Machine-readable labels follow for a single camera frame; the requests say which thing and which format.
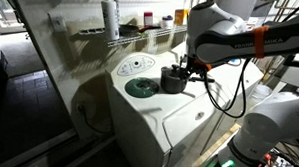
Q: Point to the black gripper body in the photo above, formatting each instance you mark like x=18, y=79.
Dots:
x=192, y=65

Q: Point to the glass pot lid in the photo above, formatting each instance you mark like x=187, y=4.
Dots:
x=172, y=71

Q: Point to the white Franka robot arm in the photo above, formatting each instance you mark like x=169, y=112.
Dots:
x=225, y=26

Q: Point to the white jar purple lid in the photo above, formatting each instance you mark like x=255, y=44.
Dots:
x=167, y=22

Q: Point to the dark grey saucepan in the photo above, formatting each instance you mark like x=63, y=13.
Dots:
x=172, y=85

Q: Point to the tall cylindrical container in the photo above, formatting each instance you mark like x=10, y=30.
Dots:
x=181, y=17

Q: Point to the green round plate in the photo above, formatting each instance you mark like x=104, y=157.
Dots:
x=141, y=87

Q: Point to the white dryer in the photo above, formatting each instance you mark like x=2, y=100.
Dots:
x=253, y=75

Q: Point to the pink sweetener box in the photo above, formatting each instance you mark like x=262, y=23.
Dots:
x=148, y=18

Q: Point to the small black pan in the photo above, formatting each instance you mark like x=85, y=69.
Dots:
x=128, y=30

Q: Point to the white washing machine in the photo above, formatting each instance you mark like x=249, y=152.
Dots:
x=144, y=126

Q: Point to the wooden board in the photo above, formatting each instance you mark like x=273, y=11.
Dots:
x=214, y=149

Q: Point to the tall white bottle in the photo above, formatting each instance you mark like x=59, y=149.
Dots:
x=110, y=18

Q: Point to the white wall switch plate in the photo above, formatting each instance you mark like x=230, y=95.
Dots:
x=58, y=22

